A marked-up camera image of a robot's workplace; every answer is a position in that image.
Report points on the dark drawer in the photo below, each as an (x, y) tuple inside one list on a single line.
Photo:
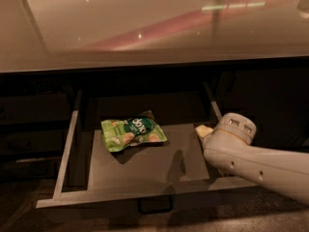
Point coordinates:
[(147, 179)]

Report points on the green snack bag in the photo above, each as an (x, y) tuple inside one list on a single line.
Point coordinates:
[(117, 135)]

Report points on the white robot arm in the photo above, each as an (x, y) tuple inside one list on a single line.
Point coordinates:
[(284, 172)]

